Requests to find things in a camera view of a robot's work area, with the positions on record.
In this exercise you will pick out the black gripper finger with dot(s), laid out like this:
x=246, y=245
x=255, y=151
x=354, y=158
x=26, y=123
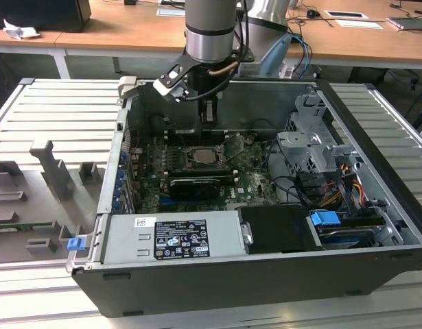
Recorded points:
x=209, y=111

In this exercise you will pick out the small CPU plate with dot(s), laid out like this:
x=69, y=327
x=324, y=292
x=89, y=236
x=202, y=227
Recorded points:
x=203, y=156

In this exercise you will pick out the black RAM slot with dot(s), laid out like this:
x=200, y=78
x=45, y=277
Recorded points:
x=210, y=169
x=186, y=140
x=231, y=175
x=186, y=132

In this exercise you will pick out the CPU socket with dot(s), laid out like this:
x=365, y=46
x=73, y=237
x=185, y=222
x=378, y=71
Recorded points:
x=189, y=155

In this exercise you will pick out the pale blue teach pendant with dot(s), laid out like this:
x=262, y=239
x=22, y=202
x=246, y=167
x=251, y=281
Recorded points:
x=276, y=51

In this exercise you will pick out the white plug block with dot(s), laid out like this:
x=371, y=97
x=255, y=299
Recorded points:
x=286, y=71

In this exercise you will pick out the black graphics card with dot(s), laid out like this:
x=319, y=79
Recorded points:
x=193, y=190

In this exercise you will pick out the grey plastic case latch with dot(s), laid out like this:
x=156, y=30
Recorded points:
x=128, y=87

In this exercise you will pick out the wooden desk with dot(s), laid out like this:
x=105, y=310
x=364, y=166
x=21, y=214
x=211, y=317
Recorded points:
x=25, y=41
x=145, y=31

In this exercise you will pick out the green motherboard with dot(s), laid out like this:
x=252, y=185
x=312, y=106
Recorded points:
x=255, y=185

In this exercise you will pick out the silver metal drive cage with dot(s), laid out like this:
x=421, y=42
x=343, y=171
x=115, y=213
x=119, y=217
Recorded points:
x=300, y=144

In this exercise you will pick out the black computer mouse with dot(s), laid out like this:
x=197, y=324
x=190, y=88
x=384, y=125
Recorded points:
x=312, y=13

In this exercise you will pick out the black plastic shroud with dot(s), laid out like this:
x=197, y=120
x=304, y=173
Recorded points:
x=279, y=229

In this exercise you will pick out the grey power supply unit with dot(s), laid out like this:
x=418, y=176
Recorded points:
x=128, y=240

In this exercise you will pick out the blue disk carrier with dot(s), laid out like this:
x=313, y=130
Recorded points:
x=325, y=218

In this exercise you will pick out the white sheet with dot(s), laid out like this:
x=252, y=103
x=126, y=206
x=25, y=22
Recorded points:
x=358, y=24

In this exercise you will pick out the black box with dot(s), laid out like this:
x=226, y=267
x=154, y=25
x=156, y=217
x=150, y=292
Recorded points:
x=42, y=13

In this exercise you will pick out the hard disk drive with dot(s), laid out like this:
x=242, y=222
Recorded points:
x=344, y=236

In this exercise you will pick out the black open PC case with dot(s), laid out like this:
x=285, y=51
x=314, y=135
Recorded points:
x=231, y=294

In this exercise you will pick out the blue plastic latch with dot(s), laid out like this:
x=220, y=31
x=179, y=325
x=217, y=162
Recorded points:
x=74, y=244

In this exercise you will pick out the grey parts rack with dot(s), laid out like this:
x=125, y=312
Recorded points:
x=42, y=205

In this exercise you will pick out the crumpled white paper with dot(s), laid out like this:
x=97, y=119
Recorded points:
x=18, y=31

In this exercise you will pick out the grey laptop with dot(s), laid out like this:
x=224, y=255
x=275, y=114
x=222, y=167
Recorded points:
x=409, y=24

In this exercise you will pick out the green RAM stick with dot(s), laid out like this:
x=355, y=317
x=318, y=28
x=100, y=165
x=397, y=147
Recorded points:
x=25, y=226

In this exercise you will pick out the black camera mounting bracket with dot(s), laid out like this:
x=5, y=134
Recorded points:
x=176, y=70

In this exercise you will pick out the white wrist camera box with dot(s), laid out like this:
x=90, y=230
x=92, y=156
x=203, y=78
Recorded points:
x=164, y=87

